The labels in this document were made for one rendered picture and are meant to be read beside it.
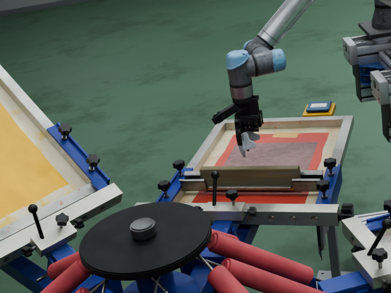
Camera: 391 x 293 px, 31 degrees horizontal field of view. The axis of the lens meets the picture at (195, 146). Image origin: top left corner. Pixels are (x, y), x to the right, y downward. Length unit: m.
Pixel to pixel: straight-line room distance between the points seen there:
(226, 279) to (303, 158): 1.21
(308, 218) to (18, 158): 0.98
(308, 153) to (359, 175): 1.89
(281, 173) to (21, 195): 0.87
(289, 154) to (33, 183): 1.00
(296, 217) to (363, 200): 2.14
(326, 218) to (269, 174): 0.34
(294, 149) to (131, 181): 2.38
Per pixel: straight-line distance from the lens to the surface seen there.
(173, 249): 1.55
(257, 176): 2.44
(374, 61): 3.15
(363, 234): 2.04
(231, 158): 2.77
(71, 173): 2.39
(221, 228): 2.14
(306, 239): 3.99
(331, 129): 2.92
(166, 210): 1.71
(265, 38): 2.41
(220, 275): 1.57
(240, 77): 2.28
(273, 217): 2.23
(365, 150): 4.92
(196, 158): 2.75
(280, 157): 2.73
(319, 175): 2.43
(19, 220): 2.22
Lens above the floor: 2.13
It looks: 24 degrees down
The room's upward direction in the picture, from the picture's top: 10 degrees counter-clockwise
